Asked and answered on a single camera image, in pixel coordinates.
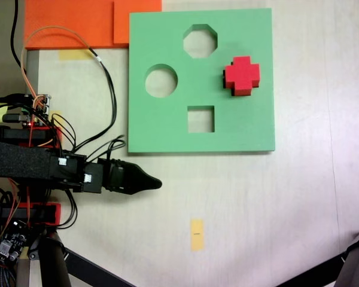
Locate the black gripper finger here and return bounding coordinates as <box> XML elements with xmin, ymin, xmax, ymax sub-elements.
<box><xmin>124</xmin><ymin>163</ymin><xmax>162</xmax><ymax>185</ymax></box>
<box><xmin>124</xmin><ymin>179</ymin><xmax>163</xmax><ymax>196</ymax></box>

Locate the red cross columnar block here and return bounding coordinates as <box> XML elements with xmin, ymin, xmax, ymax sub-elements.
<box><xmin>222</xmin><ymin>56</ymin><xmax>261</xmax><ymax>97</ymax></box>

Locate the orange flat block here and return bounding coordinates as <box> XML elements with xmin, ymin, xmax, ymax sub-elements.
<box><xmin>23</xmin><ymin>0</ymin><xmax>163</xmax><ymax>50</ymax></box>

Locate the green shape sorter board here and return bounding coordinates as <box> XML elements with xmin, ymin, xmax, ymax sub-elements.
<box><xmin>127</xmin><ymin>8</ymin><xmax>276</xmax><ymax>155</ymax></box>

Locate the red base clamp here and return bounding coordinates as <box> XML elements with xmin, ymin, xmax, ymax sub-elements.
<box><xmin>16</xmin><ymin>202</ymin><xmax>62</xmax><ymax>225</ymax></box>

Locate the yellow tape marker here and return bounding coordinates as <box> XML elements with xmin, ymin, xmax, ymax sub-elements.
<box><xmin>190</xmin><ymin>218</ymin><xmax>205</xmax><ymax>252</ymax></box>

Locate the black usb plug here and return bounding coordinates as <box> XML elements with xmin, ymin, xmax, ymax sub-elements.
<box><xmin>2</xmin><ymin>112</ymin><xmax>31</xmax><ymax>123</ymax></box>

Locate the black circuit board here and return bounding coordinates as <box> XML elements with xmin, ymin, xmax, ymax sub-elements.
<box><xmin>0</xmin><ymin>221</ymin><xmax>29</xmax><ymax>265</ymax></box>

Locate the yellow tape strip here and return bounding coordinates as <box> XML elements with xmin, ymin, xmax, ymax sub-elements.
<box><xmin>59</xmin><ymin>49</ymin><xmax>93</xmax><ymax>60</ymax></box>

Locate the grey tripod leg with clamp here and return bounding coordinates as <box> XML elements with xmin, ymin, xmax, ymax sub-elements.
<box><xmin>334</xmin><ymin>224</ymin><xmax>359</xmax><ymax>287</ymax></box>

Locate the black wire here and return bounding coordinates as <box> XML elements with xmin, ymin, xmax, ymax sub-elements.
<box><xmin>86</xmin><ymin>134</ymin><xmax>127</xmax><ymax>164</ymax></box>

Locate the black twin cable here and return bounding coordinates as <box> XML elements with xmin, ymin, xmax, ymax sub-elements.
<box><xmin>73</xmin><ymin>46</ymin><xmax>118</xmax><ymax>152</ymax></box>

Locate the small circuit board with wires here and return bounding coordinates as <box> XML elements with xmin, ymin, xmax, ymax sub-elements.
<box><xmin>32</xmin><ymin>93</ymin><xmax>53</xmax><ymax>116</ymax></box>

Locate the braided black cable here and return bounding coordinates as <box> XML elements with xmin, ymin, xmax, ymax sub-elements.
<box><xmin>0</xmin><ymin>264</ymin><xmax>10</xmax><ymax>287</ymax></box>

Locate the orange cable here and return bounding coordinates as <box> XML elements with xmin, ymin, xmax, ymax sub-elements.
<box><xmin>20</xmin><ymin>25</ymin><xmax>92</xmax><ymax>99</ymax></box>

